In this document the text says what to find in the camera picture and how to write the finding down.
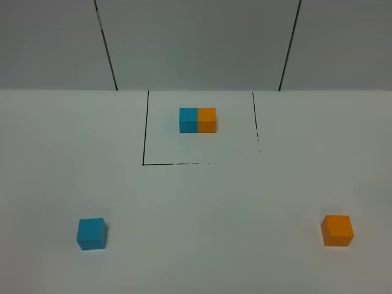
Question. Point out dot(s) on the blue template block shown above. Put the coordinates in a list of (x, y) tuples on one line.
[(188, 120)]

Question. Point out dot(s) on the orange template block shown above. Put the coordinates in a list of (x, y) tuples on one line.
[(207, 120)]

